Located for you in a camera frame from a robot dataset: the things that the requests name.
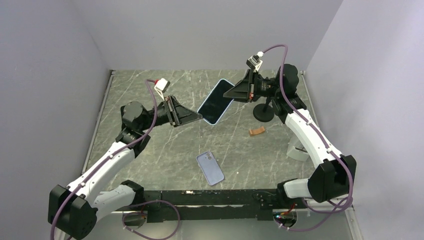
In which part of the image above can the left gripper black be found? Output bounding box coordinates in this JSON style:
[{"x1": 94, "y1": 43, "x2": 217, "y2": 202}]
[{"x1": 139, "y1": 94, "x2": 203, "y2": 131}]

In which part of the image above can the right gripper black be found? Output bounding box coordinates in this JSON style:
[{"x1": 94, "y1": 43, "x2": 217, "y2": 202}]
[{"x1": 223, "y1": 69, "x2": 282, "y2": 103}]

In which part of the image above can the phone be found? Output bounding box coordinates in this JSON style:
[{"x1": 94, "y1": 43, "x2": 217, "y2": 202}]
[
  {"x1": 195, "y1": 151, "x2": 225, "y2": 186},
  {"x1": 197, "y1": 78, "x2": 235, "y2": 126}
]

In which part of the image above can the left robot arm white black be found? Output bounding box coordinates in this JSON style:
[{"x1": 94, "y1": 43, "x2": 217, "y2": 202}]
[{"x1": 47, "y1": 95, "x2": 203, "y2": 240}]

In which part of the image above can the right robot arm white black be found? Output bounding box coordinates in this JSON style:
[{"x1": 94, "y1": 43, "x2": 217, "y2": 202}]
[{"x1": 223, "y1": 63, "x2": 357, "y2": 208}]

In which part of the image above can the white phone stand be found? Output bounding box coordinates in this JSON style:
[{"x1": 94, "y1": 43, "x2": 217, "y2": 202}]
[{"x1": 286, "y1": 135, "x2": 310, "y2": 162}]

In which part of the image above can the wooden microphone on black stand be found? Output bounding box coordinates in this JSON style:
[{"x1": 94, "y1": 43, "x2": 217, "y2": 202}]
[{"x1": 252, "y1": 97, "x2": 275, "y2": 123}]

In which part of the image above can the small brown wooden block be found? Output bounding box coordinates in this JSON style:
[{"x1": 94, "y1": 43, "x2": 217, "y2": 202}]
[{"x1": 248, "y1": 126, "x2": 266, "y2": 137}]

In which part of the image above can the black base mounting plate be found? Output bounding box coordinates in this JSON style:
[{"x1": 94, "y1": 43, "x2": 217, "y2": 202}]
[{"x1": 110, "y1": 188, "x2": 309, "y2": 223}]

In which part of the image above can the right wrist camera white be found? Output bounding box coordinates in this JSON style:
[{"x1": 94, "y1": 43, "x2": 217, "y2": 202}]
[{"x1": 246, "y1": 51, "x2": 264, "y2": 72}]

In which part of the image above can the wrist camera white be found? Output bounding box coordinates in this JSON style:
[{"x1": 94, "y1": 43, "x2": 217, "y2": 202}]
[
  {"x1": 246, "y1": 51, "x2": 264, "y2": 72},
  {"x1": 154, "y1": 78, "x2": 170, "y2": 101}
]

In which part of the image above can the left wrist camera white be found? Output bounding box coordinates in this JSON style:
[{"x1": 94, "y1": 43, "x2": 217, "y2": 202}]
[{"x1": 154, "y1": 78, "x2": 170, "y2": 101}]

